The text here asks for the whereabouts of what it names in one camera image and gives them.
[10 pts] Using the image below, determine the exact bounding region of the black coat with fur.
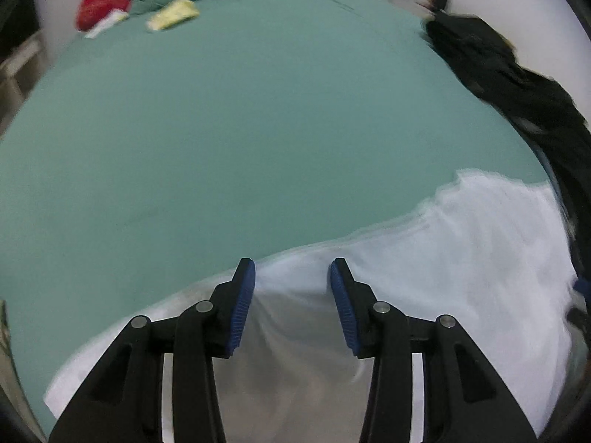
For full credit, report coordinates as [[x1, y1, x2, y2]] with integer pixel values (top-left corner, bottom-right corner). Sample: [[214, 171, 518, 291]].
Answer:
[[421, 11, 591, 250]]

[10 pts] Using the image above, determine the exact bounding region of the white small packet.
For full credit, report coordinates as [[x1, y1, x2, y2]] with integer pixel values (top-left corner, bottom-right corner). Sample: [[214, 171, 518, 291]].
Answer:
[[84, 9, 129, 39]]

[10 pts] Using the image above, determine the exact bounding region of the yellow tissue pack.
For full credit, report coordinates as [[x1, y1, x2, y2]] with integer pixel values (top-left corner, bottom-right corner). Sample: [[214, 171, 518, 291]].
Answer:
[[146, 0, 199, 32]]

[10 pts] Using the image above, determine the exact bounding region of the green bed sheet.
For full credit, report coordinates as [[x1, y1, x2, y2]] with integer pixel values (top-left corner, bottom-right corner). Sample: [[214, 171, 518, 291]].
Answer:
[[1, 0, 546, 430]]

